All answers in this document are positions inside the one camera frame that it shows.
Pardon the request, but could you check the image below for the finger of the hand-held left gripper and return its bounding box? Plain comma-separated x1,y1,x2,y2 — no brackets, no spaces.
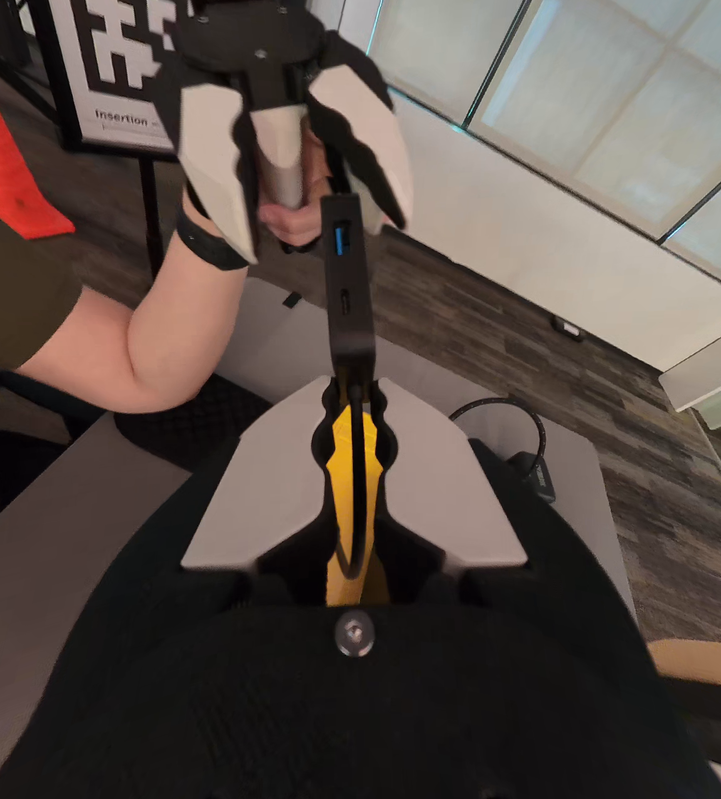
306,62,414,235
178,81,261,264

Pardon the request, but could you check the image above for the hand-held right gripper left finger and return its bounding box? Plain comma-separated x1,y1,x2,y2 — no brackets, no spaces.
181,375,339,578

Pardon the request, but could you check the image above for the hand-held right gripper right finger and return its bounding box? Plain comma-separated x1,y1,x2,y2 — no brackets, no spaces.
373,376,530,578

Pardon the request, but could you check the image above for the yellow plastic bin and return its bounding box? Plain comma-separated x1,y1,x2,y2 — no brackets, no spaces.
324,404,394,608

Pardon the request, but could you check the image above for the person's left forearm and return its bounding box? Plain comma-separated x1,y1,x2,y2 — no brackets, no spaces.
14,228,250,414

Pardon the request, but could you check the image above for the person's left hand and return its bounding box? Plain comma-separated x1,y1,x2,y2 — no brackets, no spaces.
254,128,337,248

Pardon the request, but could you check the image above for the black wristband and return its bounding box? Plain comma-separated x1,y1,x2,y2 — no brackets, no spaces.
175,190,250,272

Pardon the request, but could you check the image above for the black mesh pad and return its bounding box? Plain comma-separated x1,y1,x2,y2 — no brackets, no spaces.
112,373,275,473

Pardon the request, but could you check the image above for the black white marker sign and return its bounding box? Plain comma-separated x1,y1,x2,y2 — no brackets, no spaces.
26,0,181,283

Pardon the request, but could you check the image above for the frosted glass window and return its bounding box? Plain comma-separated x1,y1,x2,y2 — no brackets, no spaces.
367,0,721,294

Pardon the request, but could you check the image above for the person's olive shirt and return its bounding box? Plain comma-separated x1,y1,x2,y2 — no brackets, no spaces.
0,184,84,550

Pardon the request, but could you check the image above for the tan flat board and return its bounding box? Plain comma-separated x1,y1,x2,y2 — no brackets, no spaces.
647,638,721,692

